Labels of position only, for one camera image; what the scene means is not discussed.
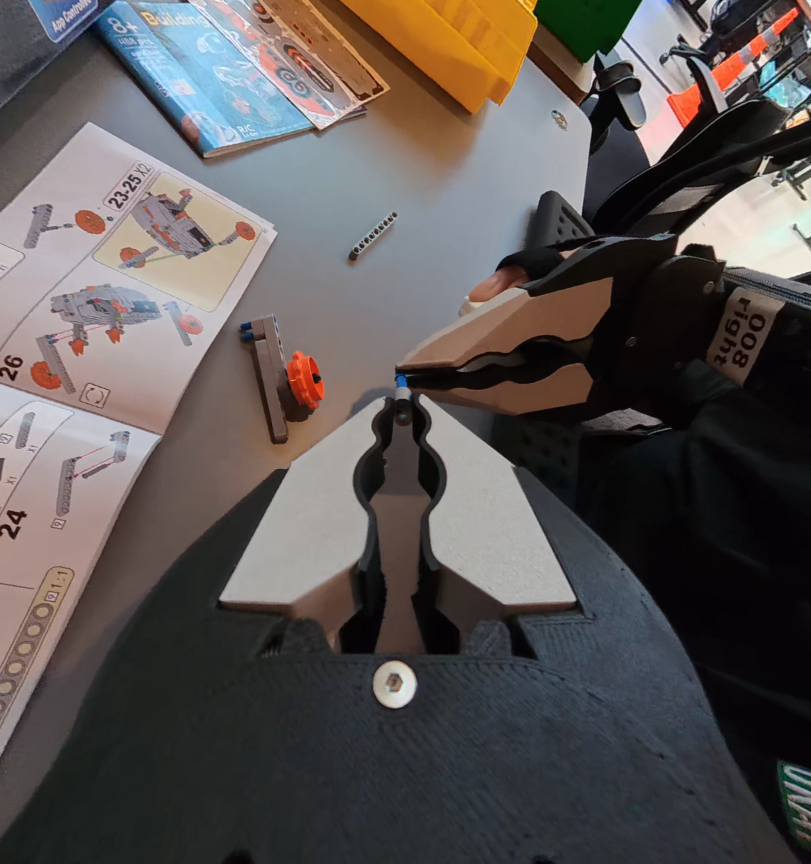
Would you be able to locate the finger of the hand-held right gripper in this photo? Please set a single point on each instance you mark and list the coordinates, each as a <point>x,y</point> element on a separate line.
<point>534,317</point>
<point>540,395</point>

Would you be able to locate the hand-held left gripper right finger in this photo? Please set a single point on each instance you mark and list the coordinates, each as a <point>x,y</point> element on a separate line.
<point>500,526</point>

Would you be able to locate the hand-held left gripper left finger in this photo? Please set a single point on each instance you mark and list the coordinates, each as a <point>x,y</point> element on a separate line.
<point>297,526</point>

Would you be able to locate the grey beam assembly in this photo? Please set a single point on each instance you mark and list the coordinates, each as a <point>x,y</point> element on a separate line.
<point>274,398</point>

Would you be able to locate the blue axle pin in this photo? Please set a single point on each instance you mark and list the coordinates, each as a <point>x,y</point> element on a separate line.
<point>401,388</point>

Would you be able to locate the orange gear wheel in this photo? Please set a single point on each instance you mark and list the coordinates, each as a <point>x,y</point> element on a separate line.
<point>301,378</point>

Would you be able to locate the light grey holed beam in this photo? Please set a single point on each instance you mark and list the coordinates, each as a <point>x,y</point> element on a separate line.
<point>373,236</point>

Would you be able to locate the white orange sticker sheet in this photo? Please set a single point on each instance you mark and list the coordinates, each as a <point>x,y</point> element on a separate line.
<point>297,74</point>

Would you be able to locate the person's right hand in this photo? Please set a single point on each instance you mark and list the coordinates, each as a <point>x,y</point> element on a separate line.
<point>507,283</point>

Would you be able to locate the black office chair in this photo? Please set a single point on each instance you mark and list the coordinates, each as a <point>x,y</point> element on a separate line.
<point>716,155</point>
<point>621,94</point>

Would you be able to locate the orange traffic cone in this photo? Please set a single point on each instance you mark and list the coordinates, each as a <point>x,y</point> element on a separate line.
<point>743,61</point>

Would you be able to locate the yellow plastic bin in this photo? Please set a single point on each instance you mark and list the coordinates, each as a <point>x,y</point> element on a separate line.
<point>459,47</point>

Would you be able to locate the green plastic bin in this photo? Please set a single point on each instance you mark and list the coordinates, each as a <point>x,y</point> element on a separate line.
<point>581,27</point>

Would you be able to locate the brown sticker sheet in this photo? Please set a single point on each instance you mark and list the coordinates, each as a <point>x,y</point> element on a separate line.
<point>358,74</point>

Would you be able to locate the open instruction booklet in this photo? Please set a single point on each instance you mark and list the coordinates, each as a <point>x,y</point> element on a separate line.
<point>75,304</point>

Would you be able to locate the blue instruction booklet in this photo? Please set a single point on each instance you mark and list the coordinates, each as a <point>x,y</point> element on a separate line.
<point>196,81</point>

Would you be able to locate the blue robot kit box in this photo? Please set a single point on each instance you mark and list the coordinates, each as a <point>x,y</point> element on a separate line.
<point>68,17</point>

